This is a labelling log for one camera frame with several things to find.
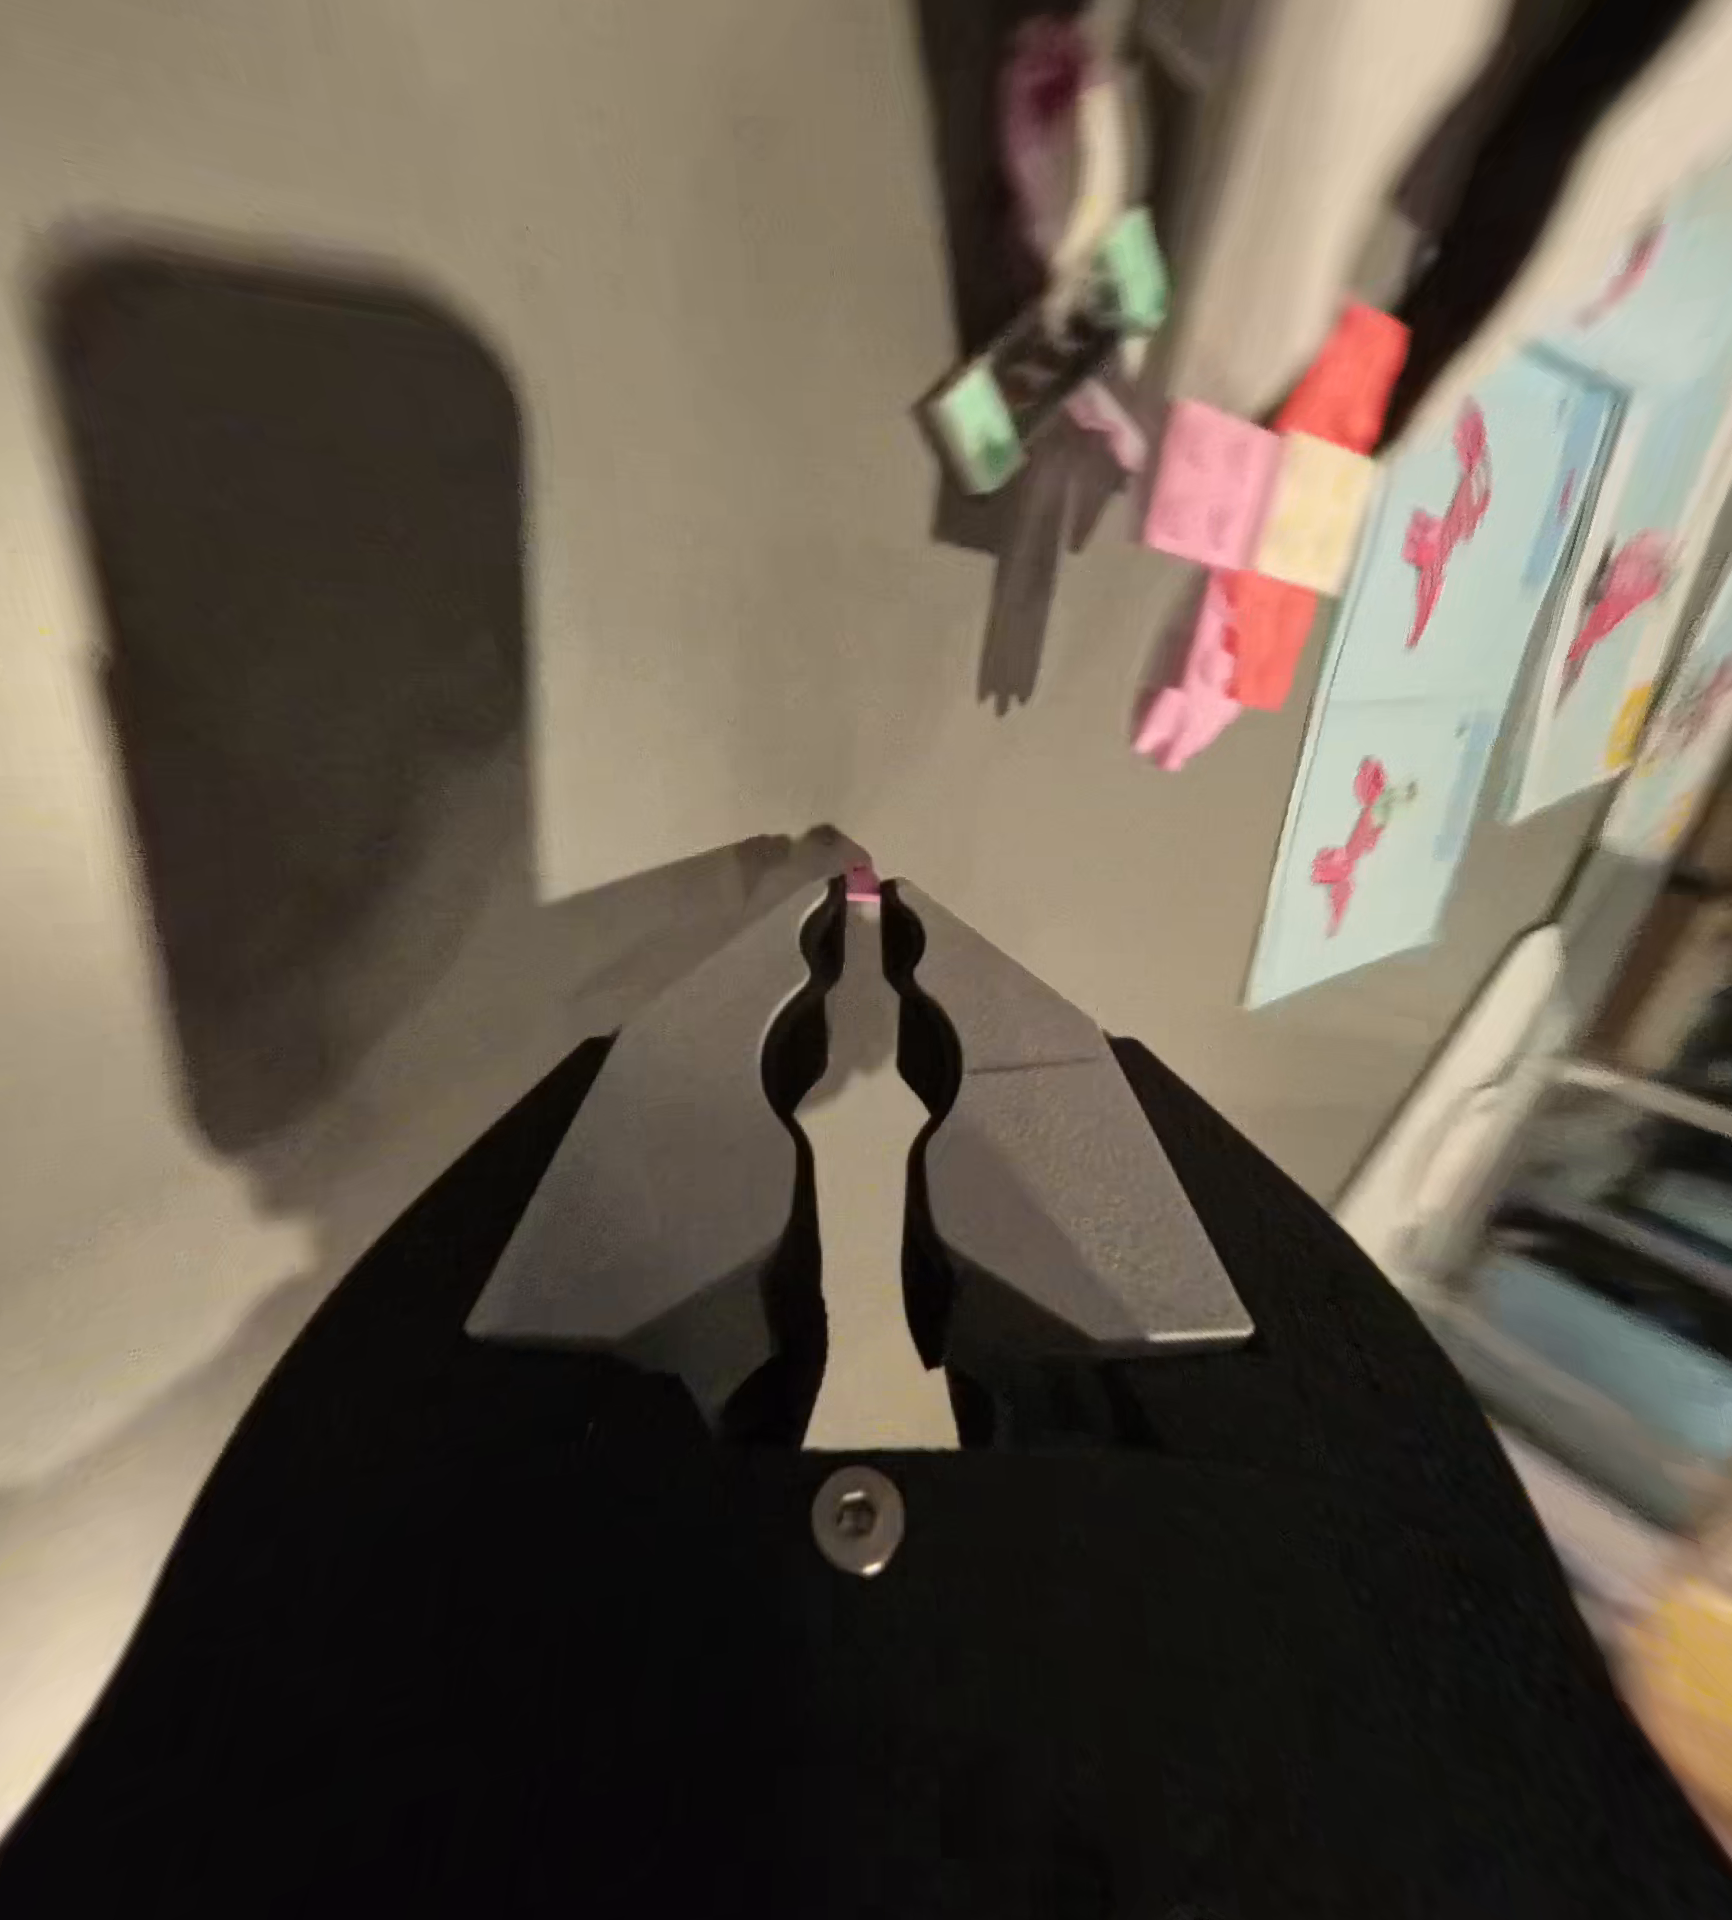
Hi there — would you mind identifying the thin closed instruction booklet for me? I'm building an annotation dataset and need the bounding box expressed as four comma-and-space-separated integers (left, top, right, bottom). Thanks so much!
1600, 436, 1732, 859

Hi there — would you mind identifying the red pink cream brick body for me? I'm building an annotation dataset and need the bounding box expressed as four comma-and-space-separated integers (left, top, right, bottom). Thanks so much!
1129, 304, 1413, 772

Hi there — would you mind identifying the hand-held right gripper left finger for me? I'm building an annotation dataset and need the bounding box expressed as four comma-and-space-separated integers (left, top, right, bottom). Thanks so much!
465, 874, 850, 1444

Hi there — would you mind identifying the closed instruction booklet yellow badge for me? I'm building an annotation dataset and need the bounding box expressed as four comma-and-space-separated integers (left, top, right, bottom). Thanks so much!
1497, 256, 1732, 824

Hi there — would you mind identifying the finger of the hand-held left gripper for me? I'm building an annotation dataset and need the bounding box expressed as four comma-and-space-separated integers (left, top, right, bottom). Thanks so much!
1168, 0, 1482, 408
1383, 0, 1732, 444

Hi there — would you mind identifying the metal storage shelf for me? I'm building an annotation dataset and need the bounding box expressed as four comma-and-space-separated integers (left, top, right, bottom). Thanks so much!
1465, 839, 1732, 1518

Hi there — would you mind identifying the open light blue instruction booklet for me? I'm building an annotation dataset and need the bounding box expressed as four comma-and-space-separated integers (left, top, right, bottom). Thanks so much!
1240, 135, 1732, 1008

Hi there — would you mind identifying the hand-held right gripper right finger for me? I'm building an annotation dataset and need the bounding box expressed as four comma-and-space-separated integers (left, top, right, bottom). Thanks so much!
878, 874, 1255, 1448

